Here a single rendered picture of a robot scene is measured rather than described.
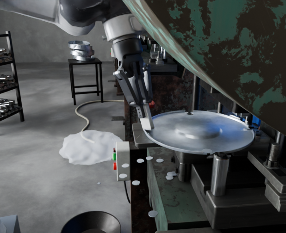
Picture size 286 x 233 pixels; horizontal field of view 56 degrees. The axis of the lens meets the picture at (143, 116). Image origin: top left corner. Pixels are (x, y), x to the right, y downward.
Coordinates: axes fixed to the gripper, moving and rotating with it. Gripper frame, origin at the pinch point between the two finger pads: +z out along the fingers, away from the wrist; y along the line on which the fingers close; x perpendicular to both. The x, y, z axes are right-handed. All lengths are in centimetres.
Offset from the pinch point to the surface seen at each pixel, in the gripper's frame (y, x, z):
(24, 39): -320, -598, -171
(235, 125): -17.6, 16.3, 9.4
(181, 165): -2.1, 5.9, 14.8
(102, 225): -25, -70, 61
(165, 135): -0.4, 4.8, 5.5
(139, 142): 6.9, 2.0, 4.7
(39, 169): -38, -148, 37
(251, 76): 33, 40, -9
